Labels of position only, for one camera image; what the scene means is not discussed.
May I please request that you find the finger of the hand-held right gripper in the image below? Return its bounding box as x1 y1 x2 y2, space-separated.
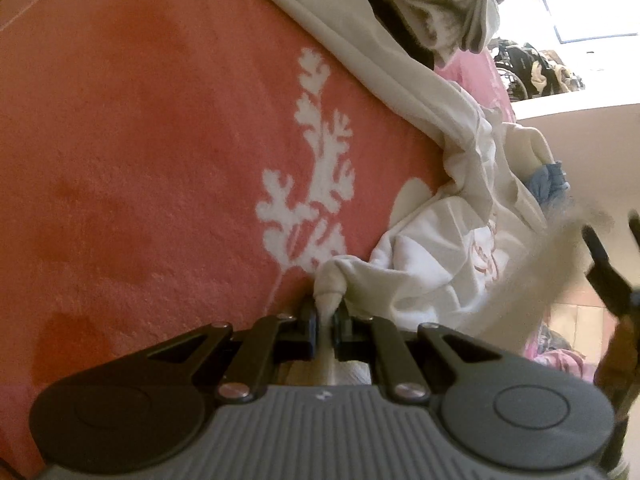
581 224 640 322

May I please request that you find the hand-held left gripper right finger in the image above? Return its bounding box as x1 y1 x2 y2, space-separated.
332 305 504 404

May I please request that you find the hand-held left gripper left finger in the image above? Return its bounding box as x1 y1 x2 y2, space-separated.
145 301 321 403

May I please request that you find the white printed shirt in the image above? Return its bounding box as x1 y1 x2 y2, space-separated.
314 102 616 386

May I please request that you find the pink patterned cloth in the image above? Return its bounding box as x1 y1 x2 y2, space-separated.
529 324 597 377

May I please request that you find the blue cloth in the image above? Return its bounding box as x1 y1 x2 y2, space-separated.
525 160 574 211

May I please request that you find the cream cloth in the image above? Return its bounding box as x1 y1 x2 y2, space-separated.
505 122 557 181

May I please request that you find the dark clutter pile in background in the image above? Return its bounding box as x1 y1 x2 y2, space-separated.
492 37 585 102

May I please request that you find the pink floral blanket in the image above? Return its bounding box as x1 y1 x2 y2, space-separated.
0 0 517 480

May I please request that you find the bright window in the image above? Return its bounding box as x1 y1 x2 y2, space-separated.
525 0 640 44

